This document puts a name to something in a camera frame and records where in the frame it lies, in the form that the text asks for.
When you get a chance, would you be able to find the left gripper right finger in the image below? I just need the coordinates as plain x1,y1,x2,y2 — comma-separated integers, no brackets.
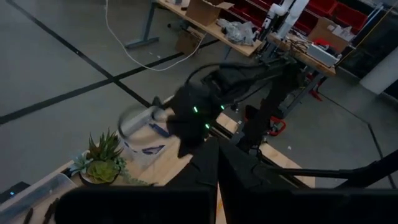
219,139,299,192

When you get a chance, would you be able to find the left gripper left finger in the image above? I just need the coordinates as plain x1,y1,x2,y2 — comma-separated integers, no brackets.
166,137,220,188

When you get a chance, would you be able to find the dark grey click pen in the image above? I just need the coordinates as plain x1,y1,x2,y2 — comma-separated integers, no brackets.
42,197,60,224

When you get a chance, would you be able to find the black pen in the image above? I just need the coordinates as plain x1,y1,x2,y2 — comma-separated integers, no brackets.
23,207,34,224

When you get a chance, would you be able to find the shelf with red bins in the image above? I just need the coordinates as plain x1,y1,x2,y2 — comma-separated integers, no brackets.
228,0,369,34

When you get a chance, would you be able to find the red floor clamp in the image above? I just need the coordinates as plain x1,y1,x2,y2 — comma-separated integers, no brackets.
243,105,287,137

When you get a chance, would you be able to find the clear plastic bin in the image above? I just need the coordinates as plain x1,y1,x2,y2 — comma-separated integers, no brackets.
117,103,187,170
0,172,78,224

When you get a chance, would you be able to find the cardboard box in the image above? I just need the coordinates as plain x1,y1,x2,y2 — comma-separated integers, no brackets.
175,27,205,56
185,0,234,26
307,17,351,54

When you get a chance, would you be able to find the grey table leg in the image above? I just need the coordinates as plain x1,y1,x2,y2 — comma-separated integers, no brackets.
125,0,160,50

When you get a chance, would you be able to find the wooden workbench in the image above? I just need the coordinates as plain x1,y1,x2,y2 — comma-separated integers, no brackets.
157,0,264,58
266,30,337,78

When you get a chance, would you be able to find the clear plastic bag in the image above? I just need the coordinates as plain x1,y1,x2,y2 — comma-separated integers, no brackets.
216,17,259,47

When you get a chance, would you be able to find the potted succulent plant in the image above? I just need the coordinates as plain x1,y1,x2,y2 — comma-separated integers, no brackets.
68,128,153,188

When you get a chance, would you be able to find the white box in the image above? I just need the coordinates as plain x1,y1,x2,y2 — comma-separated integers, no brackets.
306,42,342,67

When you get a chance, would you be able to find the black aluminium table frame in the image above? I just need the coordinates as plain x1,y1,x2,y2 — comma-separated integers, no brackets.
211,119,398,191

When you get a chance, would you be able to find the white floor cable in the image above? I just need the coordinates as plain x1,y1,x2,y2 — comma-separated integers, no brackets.
104,0,206,72

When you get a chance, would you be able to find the yellow hanging cord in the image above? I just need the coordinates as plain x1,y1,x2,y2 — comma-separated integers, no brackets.
338,0,393,63

